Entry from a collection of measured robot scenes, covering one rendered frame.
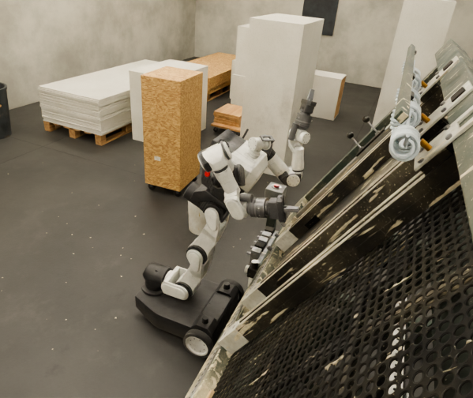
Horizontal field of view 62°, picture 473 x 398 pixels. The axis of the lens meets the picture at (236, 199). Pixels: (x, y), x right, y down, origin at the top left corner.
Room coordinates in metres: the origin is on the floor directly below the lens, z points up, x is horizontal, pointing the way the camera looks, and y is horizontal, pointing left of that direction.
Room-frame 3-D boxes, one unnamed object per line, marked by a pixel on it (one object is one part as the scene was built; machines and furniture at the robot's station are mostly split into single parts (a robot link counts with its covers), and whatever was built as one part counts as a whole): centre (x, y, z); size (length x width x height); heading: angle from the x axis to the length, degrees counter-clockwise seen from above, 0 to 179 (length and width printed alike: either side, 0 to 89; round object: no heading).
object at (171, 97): (3.98, 0.73, 0.63); 0.50 x 0.42 x 1.25; 162
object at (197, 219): (3.19, 0.29, 0.24); 0.32 x 0.30 x 0.47; 159
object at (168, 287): (2.08, 0.33, 0.28); 0.21 x 0.20 x 0.13; 70
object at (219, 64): (8.66, 0.70, 0.22); 2.46 x 1.04 x 0.44; 159
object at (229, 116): (5.97, 0.14, 0.15); 0.61 x 0.51 x 0.31; 159
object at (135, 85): (5.57, 1.05, 0.48); 1.00 x 0.64 x 0.95; 159
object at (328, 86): (7.19, -1.41, 0.36); 0.58 x 0.45 x 0.72; 69
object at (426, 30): (5.69, -2.22, 1.03); 0.60 x 0.58 x 2.05; 159
